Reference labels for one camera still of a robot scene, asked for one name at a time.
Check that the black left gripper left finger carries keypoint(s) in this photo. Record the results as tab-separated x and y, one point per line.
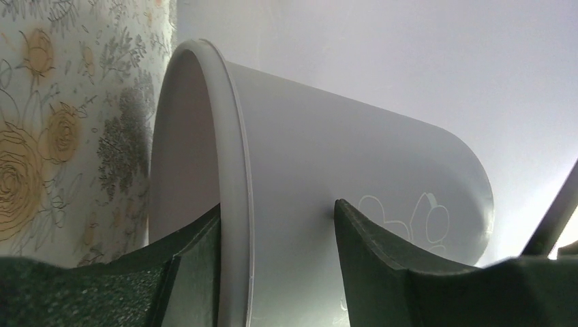
172	282

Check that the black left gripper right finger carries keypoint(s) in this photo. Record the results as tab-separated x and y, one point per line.
388	281

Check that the grey plastic bucket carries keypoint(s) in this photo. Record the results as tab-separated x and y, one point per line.
275	155

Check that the floral patterned table mat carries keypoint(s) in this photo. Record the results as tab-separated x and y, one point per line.
80	83

